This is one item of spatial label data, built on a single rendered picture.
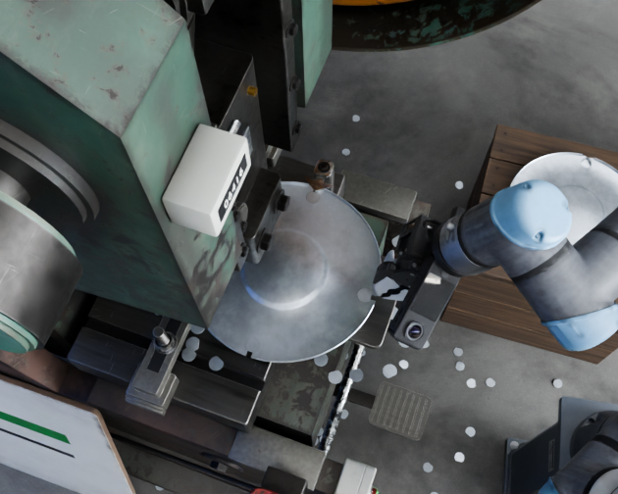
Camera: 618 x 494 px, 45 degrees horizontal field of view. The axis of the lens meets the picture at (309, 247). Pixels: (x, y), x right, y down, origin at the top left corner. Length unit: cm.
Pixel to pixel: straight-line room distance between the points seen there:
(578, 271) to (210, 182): 44
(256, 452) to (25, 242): 74
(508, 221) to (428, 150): 135
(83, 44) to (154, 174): 11
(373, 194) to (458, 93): 98
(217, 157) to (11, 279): 17
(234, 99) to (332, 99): 143
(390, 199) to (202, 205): 81
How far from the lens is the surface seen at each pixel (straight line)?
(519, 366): 193
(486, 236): 83
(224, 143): 56
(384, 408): 168
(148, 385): 111
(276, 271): 110
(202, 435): 122
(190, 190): 54
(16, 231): 50
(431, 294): 93
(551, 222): 81
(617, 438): 125
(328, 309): 108
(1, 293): 50
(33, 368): 127
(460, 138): 217
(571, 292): 83
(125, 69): 47
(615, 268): 86
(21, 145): 52
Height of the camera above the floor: 180
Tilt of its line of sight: 66 degrees down
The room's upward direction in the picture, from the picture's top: 2 degrees counter-clockwise
